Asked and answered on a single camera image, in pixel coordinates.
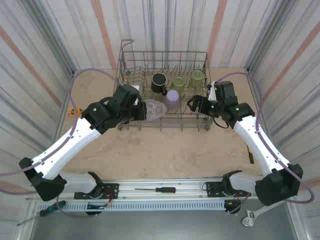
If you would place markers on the pale yellow-green translucent cup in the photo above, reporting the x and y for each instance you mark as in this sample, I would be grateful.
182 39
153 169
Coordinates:
196 78

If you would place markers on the purple plastic cup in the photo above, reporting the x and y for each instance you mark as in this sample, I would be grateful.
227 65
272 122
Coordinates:
172 98

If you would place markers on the clear faceted plastic cup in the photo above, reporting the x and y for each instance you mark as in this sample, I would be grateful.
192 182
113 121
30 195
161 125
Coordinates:
156 111

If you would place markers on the black ceramic mug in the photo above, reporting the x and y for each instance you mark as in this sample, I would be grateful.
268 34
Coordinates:
159 80

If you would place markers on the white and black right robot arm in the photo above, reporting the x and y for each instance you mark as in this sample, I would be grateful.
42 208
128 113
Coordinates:
260 142

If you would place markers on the orange tape roll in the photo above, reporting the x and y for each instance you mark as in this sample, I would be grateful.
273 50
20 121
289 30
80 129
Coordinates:
72 113

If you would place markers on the black and yellow utility knife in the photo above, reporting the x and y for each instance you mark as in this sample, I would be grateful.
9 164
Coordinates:
251 157

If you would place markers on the silver adjustable wrench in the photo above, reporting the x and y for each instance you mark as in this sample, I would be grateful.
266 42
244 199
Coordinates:
250 217

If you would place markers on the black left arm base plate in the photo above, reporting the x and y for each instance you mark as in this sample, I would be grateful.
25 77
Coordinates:
112 187

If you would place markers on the aluminium mounting rail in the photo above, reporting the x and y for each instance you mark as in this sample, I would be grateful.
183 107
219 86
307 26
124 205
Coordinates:
175 183

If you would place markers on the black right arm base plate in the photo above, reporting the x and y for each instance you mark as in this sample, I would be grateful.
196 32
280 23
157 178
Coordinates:
212 188

